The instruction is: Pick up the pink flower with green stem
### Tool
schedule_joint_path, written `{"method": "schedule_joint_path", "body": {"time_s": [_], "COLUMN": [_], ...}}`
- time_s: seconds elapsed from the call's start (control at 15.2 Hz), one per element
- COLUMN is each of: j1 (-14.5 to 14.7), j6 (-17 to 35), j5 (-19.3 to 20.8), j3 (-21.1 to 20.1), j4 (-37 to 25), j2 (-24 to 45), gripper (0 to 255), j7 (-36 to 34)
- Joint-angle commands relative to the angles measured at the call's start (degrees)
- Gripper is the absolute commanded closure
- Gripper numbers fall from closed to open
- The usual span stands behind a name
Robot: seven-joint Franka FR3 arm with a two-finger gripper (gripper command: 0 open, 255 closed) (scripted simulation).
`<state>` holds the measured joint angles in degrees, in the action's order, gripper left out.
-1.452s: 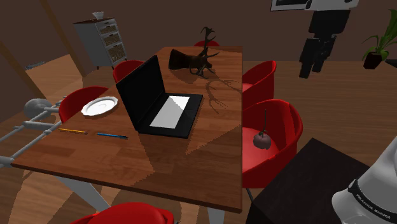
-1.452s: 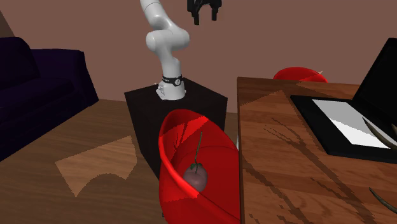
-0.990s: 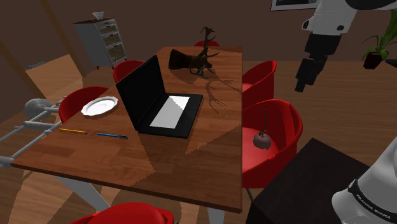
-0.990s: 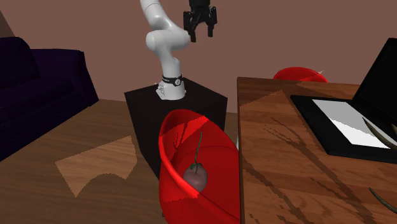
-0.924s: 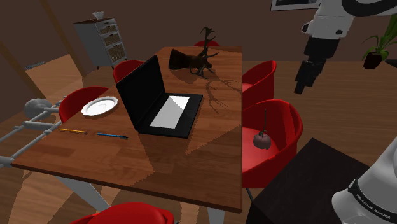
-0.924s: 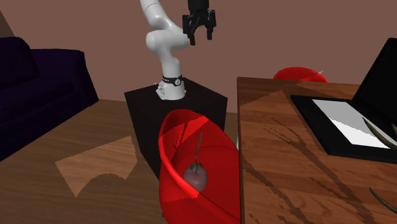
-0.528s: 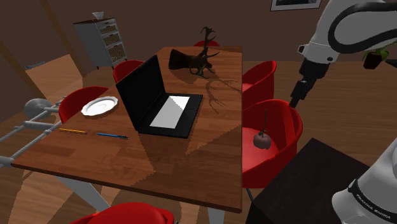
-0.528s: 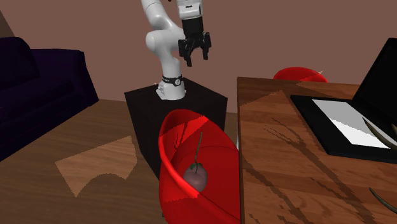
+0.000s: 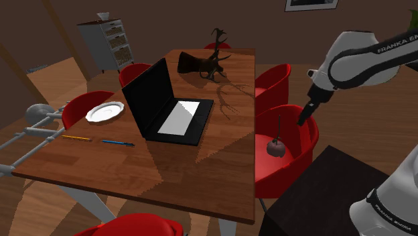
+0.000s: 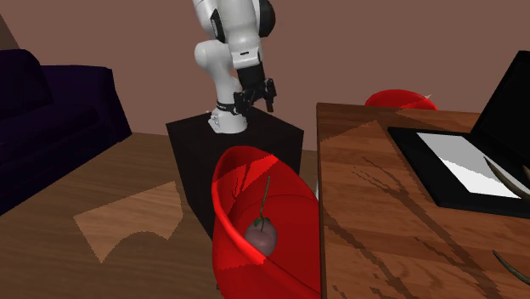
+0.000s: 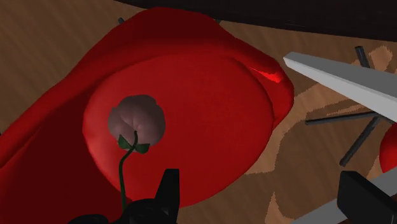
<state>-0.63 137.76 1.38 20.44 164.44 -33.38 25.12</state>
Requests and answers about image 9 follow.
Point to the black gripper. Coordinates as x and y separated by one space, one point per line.
318 96

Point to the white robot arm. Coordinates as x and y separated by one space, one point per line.
356 62

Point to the red chair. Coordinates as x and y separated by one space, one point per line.
277 179
134 72
85 104
137 227
217 45
276 81

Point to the dark red apple with stem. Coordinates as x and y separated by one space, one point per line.
276 148

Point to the dark robot stand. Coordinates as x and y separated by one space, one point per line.
323 193

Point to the green plant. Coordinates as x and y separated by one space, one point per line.
414 20

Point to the dark deer antler figure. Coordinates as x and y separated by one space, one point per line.
196 63

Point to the wooden table with grey legs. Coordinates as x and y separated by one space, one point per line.
183 176

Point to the black open laptop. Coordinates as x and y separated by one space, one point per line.
150 94

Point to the blue pen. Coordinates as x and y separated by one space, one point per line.
117 143

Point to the white plate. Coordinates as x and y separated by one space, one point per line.
104 111

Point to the grey chest of drawers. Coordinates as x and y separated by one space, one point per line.
94 45

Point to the yellow pencil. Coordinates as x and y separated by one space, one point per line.
76 138

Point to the framed wall picture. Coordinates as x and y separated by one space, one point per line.
310 5

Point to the grey metal tube frame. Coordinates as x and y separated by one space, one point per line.
39 112

